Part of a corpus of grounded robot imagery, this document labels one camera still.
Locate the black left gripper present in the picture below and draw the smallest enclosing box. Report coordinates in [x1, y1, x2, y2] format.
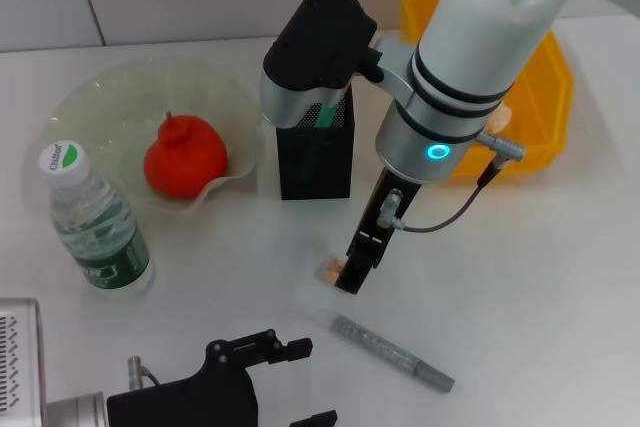
[106, 328, 339, 427]

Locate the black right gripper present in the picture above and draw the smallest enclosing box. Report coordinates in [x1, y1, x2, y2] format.
[332, 166, 424, 297]

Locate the small tan eraser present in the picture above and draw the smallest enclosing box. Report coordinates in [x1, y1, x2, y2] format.
[318, 255, 347, 286]

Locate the grey marker pen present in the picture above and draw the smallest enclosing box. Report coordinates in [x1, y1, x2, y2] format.
[331, 314, 456, 393]

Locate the green highlighter marker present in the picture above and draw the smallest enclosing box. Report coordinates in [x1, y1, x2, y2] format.
[310, 99, 345, 132]

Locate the white paper ball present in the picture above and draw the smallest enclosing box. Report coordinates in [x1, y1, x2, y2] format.
[485, 103, 514, 136]

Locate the clear green-label water bottle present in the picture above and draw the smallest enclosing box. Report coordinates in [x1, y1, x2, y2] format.
[38, 141, 152, 299]

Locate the black mesh pen holder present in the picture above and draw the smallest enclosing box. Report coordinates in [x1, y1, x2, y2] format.
[275, 84, 354, 201]

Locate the pale green glass fruit plate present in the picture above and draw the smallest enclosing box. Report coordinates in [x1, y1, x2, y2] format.
[47, 57, 266, 216]

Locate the yellow plastic bin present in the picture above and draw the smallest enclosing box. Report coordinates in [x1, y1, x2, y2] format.
[396, 0, 575, 178]

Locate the silver right cable connector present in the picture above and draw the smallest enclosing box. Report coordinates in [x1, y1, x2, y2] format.
[376, 187, 404, 228]

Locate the silver cable connector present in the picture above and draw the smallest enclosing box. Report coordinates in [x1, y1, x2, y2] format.
[376, 187, 404, 228]
[127, 355, 162, 391]

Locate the thin right gripper cable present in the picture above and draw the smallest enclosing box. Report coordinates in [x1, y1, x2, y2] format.
[392, 159, 504, 235]

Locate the silver left cable connector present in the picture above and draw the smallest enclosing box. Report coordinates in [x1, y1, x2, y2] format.
[127, 355, 162, 391]

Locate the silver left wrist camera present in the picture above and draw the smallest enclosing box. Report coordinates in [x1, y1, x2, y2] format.
[0, 298, 47, 427]

